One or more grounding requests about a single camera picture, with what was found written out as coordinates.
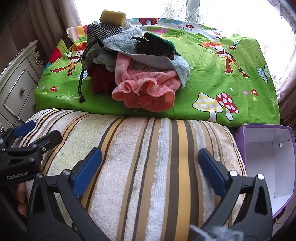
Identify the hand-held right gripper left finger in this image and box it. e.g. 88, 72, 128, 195
26, 148, 109, 241

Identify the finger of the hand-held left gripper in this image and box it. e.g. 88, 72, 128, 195
0, 120, 37, 149
25, 130, 62, 160

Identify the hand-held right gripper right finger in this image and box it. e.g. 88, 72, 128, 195
198, 148, 273, 241

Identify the purple cardboard box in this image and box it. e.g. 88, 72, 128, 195
236, 124, 295, 218

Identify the light blue towel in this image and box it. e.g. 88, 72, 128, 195
102, 25, 190, 90

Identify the person's left hand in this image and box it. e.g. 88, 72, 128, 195
16, 183, 28, 217

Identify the white carved nightstand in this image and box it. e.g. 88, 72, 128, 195
0, 40, 44, 130

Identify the striped terry blanket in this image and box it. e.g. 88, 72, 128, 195
11, 109, 247, 241

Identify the red fluffy cloth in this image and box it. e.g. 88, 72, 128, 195
87, 62, 117, 93

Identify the pale blue plush cloth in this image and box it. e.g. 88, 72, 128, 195
94, 50, 116, 72

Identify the green cartoon printed bed sheet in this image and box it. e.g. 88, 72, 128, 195
33, 17, 280, 128

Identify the pink towel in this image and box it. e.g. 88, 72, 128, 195
111, 53, 181, 113

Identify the pink patterned curtain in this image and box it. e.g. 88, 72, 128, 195
274, 70, 296, 126

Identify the brown curtain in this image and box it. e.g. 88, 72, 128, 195
9, 0, 82, 67

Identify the houndstooth cloth bag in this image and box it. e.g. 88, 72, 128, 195
86, 22, 125, 44

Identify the leopard print cloth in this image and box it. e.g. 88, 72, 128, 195
131, 36, 176, 60

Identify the yellow sponge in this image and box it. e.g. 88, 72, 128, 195
99, 9, 126, 25

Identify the dark green knit hat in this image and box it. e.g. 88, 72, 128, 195
144, 32, 181, 56

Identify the grey drawstring bag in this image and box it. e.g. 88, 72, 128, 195
78, 40, 104, 103

